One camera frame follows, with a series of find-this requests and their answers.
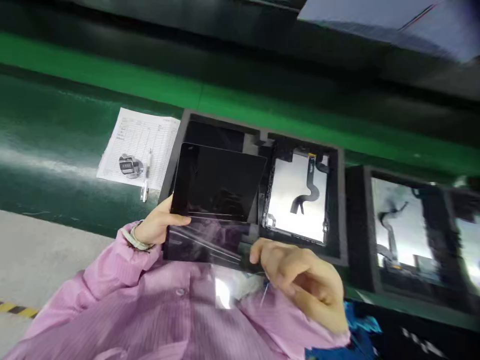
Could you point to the person's right hand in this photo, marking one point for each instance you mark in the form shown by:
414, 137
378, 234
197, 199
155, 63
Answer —
307, 279

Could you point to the person's left hand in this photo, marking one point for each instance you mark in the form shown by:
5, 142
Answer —
152, 227

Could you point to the person's right fingers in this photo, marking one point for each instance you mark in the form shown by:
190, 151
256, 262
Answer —
281, 279

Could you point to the person's right index finger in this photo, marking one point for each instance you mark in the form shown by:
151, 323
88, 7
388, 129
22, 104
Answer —
270, 248

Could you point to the person's left thumb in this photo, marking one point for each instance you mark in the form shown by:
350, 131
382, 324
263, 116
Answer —
180, 220

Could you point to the dark glossy panel with film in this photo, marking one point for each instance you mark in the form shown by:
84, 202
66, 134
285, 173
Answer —
210, 242

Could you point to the clear protective film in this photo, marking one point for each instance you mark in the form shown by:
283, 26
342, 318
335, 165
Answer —
232, 288

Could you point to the black tablet screen panel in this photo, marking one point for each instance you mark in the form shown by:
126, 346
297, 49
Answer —
221, 183

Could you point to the white ballpoint pen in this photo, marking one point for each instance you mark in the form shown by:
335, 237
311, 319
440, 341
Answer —
146, 180

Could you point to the silver hand tally counter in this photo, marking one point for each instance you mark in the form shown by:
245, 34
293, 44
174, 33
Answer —
129, 165

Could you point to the black foam tray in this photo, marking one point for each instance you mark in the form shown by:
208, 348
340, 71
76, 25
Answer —
339, 210
360, 232

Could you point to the white paper form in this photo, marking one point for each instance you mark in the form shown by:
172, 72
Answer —
137, 138

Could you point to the blue patterned bag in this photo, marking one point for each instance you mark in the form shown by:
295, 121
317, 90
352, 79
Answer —
362, 333

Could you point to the person's body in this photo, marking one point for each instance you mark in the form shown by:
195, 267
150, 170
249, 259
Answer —
157, 318

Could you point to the green conveyor belt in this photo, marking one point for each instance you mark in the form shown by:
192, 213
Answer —
75, 112

